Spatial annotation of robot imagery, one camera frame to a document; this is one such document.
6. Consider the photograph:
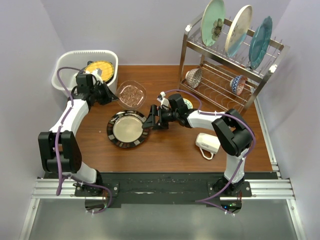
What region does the beige blue plate in rack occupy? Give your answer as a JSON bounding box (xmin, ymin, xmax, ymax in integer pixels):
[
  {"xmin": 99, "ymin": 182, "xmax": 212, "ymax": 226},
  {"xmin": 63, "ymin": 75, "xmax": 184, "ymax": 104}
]
[{"xmin": 224, "ymin": 5, "xmax": 253, "ymax": 58}]

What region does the blue red bowl in rack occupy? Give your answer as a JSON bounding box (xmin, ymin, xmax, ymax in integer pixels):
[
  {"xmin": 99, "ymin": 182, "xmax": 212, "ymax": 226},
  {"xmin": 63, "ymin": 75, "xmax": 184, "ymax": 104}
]
[{"xmin": 229, "ymin": 75, "xmax": 248, "ymax": 96}]

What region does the yellow teal patterned bowl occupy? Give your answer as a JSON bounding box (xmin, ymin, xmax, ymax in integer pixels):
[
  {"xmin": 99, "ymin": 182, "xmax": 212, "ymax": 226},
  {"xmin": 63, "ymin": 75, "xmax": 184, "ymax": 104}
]
[{"xmin": 183, "ymin": 98, "xmax": 194, "ymax": 110}]

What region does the white ceramic mug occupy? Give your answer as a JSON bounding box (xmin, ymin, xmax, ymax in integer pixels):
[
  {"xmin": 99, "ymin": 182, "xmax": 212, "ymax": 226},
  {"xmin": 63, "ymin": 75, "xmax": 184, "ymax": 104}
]
[{"xmin": 195, "ymin": 133, "xmax": 221, "ymax": 160}]

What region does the mint flower plate in rack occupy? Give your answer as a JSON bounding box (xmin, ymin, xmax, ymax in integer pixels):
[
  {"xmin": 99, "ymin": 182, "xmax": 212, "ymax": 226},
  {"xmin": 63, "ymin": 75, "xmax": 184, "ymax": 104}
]
[{"xmin": 200, "ymin": 0, "xmax": 226, "ymax": 47}]

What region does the woven straw round mat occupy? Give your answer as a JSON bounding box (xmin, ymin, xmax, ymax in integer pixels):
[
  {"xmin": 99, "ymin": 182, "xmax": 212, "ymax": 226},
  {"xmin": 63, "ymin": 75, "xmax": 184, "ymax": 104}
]
[{"xmin": 84, "ymin": 60, "xmax": 115, "ymax": 83}]

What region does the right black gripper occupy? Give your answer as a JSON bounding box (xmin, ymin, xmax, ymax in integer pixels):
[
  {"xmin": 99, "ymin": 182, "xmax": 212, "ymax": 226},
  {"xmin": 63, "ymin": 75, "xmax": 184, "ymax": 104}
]
[{"xmin": 142, "ymin": 104, "xmax": 179, "ymax": 131}]

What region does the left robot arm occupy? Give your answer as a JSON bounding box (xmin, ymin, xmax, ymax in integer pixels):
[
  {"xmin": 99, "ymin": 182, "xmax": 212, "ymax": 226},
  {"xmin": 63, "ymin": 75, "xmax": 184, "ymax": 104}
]
[{"xmin": 38, "ymin": 68, "xmax": 118, "ymax": 196}]

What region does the clear glass pink dish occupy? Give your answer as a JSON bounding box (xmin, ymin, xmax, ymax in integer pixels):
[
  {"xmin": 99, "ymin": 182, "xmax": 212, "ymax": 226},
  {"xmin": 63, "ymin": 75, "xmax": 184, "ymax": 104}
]
[{"xmin": 115, "ymin": 80, "xmax": 147, "ymax": 110}]

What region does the white plastic bin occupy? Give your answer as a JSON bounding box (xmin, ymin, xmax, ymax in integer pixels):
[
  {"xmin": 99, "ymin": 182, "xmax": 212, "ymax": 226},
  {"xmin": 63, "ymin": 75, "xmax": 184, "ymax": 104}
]
[{"xmin": 51, "ymin": 50, "xmax": 119, "ymax": 96}]

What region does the teal scalloped plate in rack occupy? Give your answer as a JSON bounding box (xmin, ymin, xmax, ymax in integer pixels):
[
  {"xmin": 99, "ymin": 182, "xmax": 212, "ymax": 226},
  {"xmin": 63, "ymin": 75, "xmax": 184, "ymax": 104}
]
[{"xmin": 248, "ymin": 16, "xmax": 273, "ymax": 70}]

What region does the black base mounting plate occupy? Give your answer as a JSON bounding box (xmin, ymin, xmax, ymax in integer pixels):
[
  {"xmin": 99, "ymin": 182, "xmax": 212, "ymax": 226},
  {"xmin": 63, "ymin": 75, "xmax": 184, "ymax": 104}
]
[{"xmin": 74, "ymin": 171, "xmax": 253, "ymax": 210}]

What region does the brown patterned bowl in rack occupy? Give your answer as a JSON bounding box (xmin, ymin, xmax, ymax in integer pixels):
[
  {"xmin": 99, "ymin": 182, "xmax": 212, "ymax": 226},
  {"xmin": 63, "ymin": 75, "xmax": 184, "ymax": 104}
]
[{"xmin": 185, "ymin": 68, "xmax": 202, "ymax": 89}]

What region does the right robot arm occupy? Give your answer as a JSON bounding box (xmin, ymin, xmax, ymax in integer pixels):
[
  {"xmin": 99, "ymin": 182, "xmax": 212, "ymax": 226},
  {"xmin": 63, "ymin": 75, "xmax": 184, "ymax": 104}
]
[{"xmin": 142, "ymin": 92, "xmax": 256, "ymax": 202}]

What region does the steel dish rack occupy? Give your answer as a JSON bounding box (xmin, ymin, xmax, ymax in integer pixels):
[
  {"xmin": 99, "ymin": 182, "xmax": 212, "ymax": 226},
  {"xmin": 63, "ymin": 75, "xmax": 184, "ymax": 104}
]
[{"xmin": 176, "ymin": 16, "xmax": 291, "ymax": 129}]

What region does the black patterned rim plate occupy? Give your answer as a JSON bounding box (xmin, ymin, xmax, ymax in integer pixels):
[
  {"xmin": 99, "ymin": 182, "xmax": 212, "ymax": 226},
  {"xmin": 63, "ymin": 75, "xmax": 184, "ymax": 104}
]
[{"xmin": 106, "ymin": 110, "xmax": 150, "ymax": 149}]

